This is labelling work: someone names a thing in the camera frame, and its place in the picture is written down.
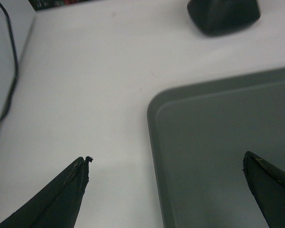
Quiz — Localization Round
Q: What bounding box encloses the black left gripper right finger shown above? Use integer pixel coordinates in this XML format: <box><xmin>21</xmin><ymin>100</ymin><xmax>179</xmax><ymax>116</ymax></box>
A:
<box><xmin>243</xmin><ymin>151</ymin><xmax>285</xmax><ymax>228</ymax></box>

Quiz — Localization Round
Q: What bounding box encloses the thin black cord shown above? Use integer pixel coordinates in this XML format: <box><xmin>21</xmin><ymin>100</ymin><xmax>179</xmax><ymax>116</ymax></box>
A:
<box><xmin>0</xmin><ymin>0</ymin><xmax>20</xmax><ymax>122</ymax></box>

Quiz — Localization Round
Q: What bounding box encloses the grey silver serving tray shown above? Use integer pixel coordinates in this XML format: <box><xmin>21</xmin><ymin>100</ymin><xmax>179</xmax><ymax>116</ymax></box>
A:
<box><xmin>147</xmin><ymin>67</ymin><xmax>285</xmax><ymax>228</ymax></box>

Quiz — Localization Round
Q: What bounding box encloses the black barcode scanner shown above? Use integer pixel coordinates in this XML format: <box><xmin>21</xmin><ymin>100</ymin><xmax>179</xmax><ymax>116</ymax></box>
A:
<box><xmin>187</xmin><ymin>0</ymin><xmax>261</xmax><ymax>37</ymax></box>

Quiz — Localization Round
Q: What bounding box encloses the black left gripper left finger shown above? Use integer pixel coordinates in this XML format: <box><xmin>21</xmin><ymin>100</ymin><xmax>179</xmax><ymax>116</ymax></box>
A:
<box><xmin>0</xmin><ymin>156</ymin><xmax>93</xmax><ymax>228</ymax></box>

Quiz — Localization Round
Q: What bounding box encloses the white checkout counter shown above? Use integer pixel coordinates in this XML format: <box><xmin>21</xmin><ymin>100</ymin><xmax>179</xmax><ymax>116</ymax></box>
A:
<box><xmin>0</xmin><ymin>0</ymin><xmax>285</xmax><ymax>228</ymax></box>

